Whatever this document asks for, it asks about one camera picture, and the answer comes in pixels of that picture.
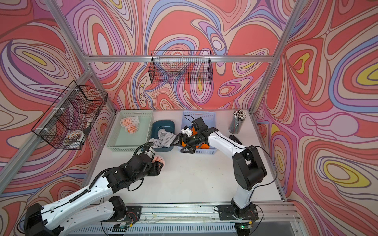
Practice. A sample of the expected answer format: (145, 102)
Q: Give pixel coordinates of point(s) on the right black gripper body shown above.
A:
(191, 141)

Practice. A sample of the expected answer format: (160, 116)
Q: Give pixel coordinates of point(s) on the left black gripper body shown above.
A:
(151, 170)

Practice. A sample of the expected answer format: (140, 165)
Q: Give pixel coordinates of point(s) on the netted orange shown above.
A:
(132, 128)
(159, 159)
(204, 146)
(128, 121)

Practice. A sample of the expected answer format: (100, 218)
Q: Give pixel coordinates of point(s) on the white foam net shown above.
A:
(156, 143)
(161, 133)
(168, 139)

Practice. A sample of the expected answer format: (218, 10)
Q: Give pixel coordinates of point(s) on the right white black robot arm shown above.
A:
(249, 170)

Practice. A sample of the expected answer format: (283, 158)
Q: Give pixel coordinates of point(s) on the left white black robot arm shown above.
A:
(94, 203)

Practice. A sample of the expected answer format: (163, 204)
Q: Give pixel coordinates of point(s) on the dark teal plastic tub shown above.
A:
(168, 126)

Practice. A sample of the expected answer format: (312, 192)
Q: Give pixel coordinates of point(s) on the light blue plastic basket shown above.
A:
(209, 119)

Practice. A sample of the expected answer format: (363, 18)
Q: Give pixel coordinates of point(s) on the cup of pencils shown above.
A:
(238, 118)

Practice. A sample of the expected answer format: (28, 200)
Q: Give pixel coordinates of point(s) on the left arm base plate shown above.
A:
(130, 214)

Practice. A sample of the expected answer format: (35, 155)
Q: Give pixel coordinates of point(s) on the item in left wire basket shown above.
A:
(74, 138)

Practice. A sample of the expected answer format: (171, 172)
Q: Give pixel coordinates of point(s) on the black wire basket back wall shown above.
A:
(181, 67)

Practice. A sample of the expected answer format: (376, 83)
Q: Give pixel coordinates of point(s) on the black wire basket wall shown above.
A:
(77, 108)
(181, 67)

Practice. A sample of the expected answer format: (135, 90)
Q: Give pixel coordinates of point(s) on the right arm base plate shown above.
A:
(232, 212)

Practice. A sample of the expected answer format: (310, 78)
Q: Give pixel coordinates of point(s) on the black wire basket left wall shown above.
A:
(77, 108)

